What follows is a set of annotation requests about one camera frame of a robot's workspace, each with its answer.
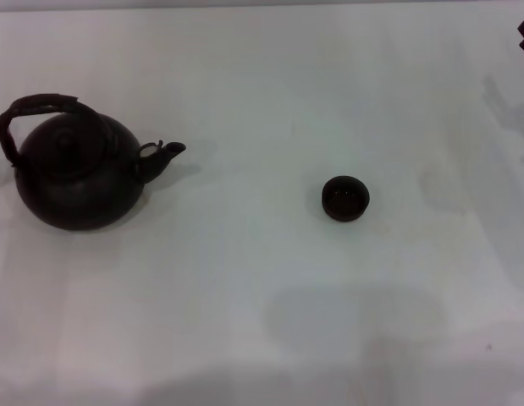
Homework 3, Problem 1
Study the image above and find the small dark teacup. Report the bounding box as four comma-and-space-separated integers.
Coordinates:
321, 174, 372, 222

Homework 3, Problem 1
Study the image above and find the dark cast iron teapot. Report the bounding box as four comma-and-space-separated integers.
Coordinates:
0, 91, 188, 232

